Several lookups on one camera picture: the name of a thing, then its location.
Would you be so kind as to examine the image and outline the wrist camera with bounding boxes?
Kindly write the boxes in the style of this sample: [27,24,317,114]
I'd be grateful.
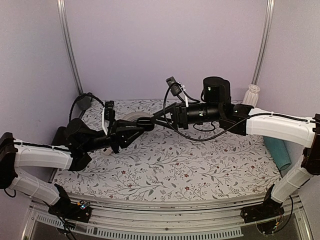
[165,76,190,108]
[101,100,115,136]

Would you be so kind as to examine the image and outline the black earbud charging case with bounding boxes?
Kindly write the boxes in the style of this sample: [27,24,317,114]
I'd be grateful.
[136,117,155,132]

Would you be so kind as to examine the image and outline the floral tablecloth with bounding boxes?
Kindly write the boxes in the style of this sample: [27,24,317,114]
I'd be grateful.
[51,99,285,202]

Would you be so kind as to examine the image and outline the white ribbed vase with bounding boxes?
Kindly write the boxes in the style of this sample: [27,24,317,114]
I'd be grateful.
[242,84,261,107]

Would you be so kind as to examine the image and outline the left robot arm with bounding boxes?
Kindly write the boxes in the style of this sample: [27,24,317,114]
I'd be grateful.
[0,117,155,217]

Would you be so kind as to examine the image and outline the front aluminium rail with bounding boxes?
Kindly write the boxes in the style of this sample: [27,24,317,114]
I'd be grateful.
[21,194,315,240]

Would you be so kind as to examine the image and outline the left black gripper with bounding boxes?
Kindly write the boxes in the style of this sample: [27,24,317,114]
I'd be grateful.
[81,118,144,154]

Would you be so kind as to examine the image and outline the camera cable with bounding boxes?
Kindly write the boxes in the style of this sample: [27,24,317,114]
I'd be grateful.
[162,84,316,142]
[68,92,106,123]

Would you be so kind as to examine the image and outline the left camera cable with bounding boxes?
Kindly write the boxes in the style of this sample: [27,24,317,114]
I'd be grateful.
[68,92,106,123]

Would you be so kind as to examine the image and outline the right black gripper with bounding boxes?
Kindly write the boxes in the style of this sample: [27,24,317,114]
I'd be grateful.
[150,102,222,132]

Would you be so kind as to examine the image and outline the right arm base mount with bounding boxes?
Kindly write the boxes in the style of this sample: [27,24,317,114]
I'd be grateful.
[240,203,285,235]

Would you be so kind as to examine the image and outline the teal cup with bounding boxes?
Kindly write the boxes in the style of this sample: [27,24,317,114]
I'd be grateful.
[263,136,292,171]

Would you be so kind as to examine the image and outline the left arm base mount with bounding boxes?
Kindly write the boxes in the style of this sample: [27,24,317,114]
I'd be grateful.
[48,199,93,223]

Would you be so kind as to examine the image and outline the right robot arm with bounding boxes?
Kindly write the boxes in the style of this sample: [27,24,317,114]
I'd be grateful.
[153,76,320,218]

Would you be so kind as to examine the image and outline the right camera cable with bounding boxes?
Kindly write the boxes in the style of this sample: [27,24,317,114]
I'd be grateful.
[162,84,316,142]

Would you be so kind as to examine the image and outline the left aluminium post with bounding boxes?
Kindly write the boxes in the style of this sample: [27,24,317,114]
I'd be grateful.
[56,0,84,95]

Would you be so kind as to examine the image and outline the right aluminium post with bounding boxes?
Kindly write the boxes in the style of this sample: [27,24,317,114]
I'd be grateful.
[251,0,275,85]

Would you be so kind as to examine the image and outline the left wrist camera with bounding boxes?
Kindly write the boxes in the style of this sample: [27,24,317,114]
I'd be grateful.
[101,100,115,136]

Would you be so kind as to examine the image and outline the aluminium post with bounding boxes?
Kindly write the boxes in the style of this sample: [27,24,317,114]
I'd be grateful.
[251,0,275,85]
[56,0,84,95]

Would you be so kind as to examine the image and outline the swirl patterned bowl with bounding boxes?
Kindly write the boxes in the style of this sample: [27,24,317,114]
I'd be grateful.
[121,111,151,122]

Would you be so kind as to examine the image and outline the black cylinder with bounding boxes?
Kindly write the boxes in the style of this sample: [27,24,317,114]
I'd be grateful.
[51,126,68,146]

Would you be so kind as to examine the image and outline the grey mug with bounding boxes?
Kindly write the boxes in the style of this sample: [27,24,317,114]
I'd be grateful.
[75,92,92,111]

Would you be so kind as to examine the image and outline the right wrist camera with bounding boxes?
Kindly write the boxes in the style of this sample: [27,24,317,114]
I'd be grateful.
[165,76,190,108]

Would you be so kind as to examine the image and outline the white case near left arm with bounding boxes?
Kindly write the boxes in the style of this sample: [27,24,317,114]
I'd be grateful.
[102,148,113,156]

